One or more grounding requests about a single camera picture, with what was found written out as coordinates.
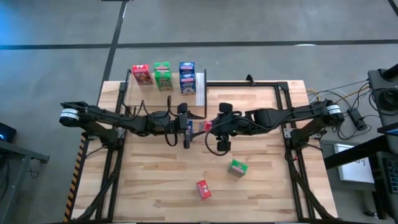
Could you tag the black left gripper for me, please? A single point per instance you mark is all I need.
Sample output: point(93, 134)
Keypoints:
point(182, 126)

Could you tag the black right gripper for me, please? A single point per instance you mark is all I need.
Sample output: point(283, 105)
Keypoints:
point(227, 126)

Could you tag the red Froot Loops cereal box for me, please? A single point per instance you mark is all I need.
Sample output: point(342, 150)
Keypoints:
point(205, 126)
point(142, 74)
point(203, 189)

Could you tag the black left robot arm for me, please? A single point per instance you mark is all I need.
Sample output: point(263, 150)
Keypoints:
point(109, 116)

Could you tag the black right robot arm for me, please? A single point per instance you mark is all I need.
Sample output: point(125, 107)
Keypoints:
point(280, 115)

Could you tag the yellow black hazard tape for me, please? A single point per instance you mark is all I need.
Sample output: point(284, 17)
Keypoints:
point(76, 174)

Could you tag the black desk bar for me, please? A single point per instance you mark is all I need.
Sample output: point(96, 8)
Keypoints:
point(351, 154)

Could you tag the black power adapter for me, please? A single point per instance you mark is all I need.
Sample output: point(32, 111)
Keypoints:
point(357, 119)

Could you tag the white board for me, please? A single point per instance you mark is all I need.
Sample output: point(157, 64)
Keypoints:
point(354, 171)

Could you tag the gray equipment case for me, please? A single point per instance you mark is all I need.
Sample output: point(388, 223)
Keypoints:
point(377, 84)

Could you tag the black tablet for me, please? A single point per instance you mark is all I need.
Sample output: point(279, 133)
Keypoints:
point(388, 129)

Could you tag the gray desk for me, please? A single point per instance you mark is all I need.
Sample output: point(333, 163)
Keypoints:
point(18, 152)

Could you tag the black keyboard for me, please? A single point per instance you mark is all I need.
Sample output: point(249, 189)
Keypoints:
point(392, 174)

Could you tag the black device with blue light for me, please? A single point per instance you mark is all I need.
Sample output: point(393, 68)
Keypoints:
point(7, 132)

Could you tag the black aluminium base frame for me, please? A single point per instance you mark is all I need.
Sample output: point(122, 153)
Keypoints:
point(115, 183)
point(242, 84)

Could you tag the silver mounting bracket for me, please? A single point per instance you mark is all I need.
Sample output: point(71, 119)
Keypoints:
point(287, 133)

